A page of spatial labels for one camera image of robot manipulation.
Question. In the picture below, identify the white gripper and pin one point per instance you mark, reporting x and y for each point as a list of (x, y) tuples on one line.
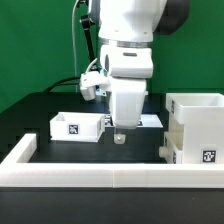
[(126, 105)]

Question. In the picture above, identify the white drawer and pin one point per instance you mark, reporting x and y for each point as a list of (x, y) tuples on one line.
[(78, 127), (171, 151)]

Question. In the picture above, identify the white front drawer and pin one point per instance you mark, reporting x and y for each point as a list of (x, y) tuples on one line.
[(171, 151)]

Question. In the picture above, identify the white drawer cabinet box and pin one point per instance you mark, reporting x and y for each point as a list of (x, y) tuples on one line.
[(199, 120)]

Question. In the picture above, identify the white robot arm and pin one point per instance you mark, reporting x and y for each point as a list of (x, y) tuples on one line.
[(126, 30)]

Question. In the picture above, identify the white tag sheet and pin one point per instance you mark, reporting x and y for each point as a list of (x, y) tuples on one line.
[(147, 120)]

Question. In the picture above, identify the white U-shaped boundary fence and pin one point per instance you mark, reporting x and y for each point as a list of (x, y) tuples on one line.
[(16, 170)]

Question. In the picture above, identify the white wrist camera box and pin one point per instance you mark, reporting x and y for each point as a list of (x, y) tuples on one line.
[(89, 81)]

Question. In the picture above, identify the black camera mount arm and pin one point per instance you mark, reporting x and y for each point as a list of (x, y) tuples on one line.
[(88, 20)]

